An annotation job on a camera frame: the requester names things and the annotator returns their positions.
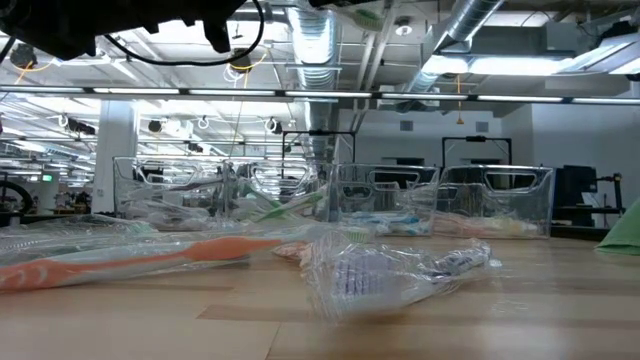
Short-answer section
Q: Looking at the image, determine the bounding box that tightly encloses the slanted silver ceiling duct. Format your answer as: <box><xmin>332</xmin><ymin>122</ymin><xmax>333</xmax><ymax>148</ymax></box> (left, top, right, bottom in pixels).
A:
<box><xmin>399</xmin><ymin>0</ymin><xmax>506</xmax><ymax>96</ymax></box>

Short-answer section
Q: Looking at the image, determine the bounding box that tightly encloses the black ceiling device orange cable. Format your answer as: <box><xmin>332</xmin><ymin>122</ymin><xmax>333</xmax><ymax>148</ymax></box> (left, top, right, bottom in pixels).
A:
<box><xmin>222</xmin><ymin>47</ymin><xmax>271</xmax><ymax>85</ymax></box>
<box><xmin>9</xmin><ymin>43</ymin><xmax>56</xmax><ymax>84</ymax></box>

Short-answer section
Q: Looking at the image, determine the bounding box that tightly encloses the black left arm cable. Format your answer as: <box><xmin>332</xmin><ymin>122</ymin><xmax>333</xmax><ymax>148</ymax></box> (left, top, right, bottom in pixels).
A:
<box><xmin>102</xmin><ymin>0</ymin><xmax>266</xmax><ymax>68</ymax></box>

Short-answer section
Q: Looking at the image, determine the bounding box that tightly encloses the green white toothbrush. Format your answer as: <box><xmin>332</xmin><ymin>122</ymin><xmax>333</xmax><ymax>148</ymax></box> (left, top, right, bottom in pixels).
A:
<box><xmin>254</xmin><ymin>192</ymin><xmax>327</xmax><ymax>224</ymax></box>
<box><xmin>329</xmin><ymin>0</ymin><xmax>396</xmax><ymax>34</ymax></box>
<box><xmin>279</xmin><ymin>222</ymin><xmax>375</xmax><ymax>245</ymax></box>
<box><xmin>0</xmin><ymin>214</ymin><xmax>157</xmax><ymax>266</ymax></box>

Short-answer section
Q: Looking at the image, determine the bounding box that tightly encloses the black stand frame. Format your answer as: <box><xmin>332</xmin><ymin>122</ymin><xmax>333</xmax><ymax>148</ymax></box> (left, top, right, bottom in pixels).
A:
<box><xmin>442</xmin><ymin>135</ymin><xmax>514</xmax><ymax>169</ymax></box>

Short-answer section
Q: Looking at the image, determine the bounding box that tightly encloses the wide silver ceiling duct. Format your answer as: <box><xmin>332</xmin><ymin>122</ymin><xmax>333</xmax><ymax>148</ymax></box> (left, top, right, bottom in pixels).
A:
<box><xmin>287</xmin><ymin>4</ymin><xmax>346</xmax><ymax>161</ymax></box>

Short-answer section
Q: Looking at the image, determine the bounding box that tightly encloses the purple white toothbrush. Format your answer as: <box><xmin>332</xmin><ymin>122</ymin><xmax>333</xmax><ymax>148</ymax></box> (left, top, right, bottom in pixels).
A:
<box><xmin>302</xmin><ymin>233</ymin><xmax>502</xmax><ymax>321</ymax></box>
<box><xmin>169</xmin><ymin>179</ymin><xmax>222</xmax><ymax>195</ymax></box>

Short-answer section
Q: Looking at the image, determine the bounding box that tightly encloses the green cloth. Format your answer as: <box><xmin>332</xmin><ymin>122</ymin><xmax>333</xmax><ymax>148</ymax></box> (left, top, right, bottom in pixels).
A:
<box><xmin>594</xmin><ymin>197</ymin><xmax>640</xmax><ymax>256</ymax></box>

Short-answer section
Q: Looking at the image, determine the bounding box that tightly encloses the black machine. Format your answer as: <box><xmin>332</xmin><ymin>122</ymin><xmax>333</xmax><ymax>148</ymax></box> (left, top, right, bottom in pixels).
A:
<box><xmin>552</xmin><ymin>164</ymin><xmax>626</xmax><ymax>241</ymax></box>

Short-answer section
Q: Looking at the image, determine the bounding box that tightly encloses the white pillar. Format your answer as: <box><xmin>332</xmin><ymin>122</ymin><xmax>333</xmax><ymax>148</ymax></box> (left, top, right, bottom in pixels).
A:
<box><xmin>92</xmin><ymin>99</ymin><xmax>139</xmax><ymax>214</ymax></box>

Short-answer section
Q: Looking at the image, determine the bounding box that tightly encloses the yellow hanging cord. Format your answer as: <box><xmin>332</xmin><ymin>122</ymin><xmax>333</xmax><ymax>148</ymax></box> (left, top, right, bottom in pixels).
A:
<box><xmin>454</xmin><ymin>74</ymin><xmax>465</xmax><ymax>126</ymax></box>

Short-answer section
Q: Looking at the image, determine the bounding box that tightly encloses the overhead LED light bar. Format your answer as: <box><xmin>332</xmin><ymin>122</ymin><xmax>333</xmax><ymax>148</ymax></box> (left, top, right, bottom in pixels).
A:
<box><xmin>0</xmin><ymin>84</ymin><xmax>640</xmax><ymax>106</ymax></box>

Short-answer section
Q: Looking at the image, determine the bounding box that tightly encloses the clear plastic bin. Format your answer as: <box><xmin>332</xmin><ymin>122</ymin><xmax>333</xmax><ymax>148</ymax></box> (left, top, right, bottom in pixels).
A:
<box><xmin>436</xmin><ymin>164</ymin><xmax>556</xmax><ymax>241</ymax></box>
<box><xmin>222</xmin><ymin>158</ymin><xmax>335</xmax><ymax>224</ymax></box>
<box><xmin>112</xmin><ymin>156</ymin><xmax>226</xmax><ymax>226</ymax></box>
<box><xmin>331</xmin><ymin>162</ymin><xmax>442</xmax><ymax>237</ymax></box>

